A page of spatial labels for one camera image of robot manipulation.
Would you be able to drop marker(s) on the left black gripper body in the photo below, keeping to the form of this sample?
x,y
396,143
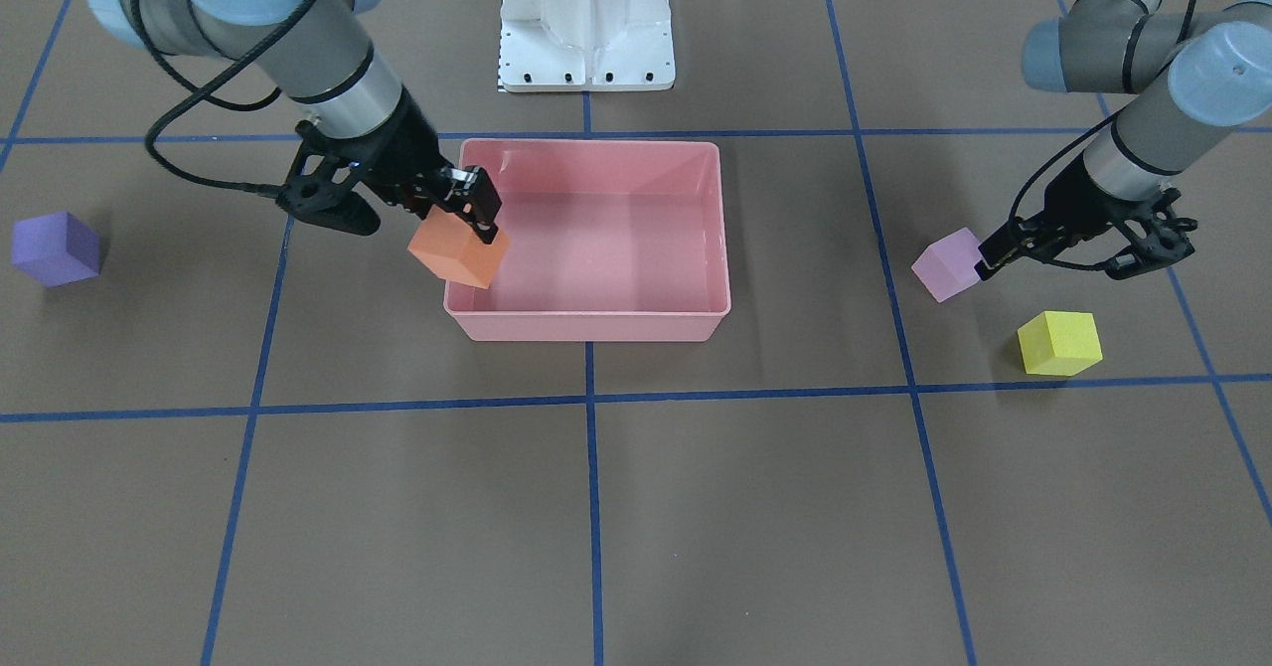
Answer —
x,y
1088,209

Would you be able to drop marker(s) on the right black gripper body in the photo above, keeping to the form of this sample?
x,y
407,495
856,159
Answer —
x,y
406,152

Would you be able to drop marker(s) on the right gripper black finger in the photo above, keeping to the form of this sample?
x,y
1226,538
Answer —
x,y
469,194

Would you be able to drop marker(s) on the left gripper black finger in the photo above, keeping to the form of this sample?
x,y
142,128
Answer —
x,y
1012,241

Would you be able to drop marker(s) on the orange foam block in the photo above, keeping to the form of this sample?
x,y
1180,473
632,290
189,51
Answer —
x,y
453,252

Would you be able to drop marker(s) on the light pink foam block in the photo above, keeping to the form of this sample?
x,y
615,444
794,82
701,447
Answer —
x,y
949,266

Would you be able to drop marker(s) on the yellow foam block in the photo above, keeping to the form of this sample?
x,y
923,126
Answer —
x,y
1059,343

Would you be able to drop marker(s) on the purple foam block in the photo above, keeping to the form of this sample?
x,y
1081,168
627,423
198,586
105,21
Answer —
x,y
56,249

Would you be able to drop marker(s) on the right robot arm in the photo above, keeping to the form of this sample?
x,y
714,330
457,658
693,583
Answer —
x,y
362,128

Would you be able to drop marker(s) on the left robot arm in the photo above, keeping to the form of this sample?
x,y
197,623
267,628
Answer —
x,y
1191,80

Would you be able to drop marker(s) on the pink plastic bin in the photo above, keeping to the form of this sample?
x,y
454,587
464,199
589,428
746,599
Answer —
x,y
613,241

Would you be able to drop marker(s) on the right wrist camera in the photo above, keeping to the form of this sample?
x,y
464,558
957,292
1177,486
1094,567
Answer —
x,y
321,186

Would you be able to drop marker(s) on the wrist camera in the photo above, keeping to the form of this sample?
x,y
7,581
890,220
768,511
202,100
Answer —
x,y
321,186
1157,236

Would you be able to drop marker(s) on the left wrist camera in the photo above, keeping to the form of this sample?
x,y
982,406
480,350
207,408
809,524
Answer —
x,y
1157,236

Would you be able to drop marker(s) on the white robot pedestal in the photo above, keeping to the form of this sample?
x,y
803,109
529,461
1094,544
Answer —
x,y
586,46

